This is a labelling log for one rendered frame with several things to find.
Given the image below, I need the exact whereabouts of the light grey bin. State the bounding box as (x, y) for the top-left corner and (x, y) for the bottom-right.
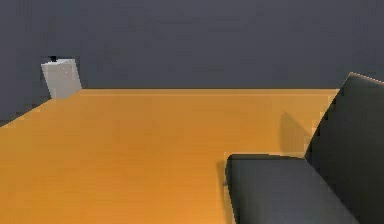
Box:
(40, 56), (83, 100)

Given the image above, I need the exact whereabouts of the dark grey armchair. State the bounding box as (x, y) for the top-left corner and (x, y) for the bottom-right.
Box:
(223, 71), (384, 224)

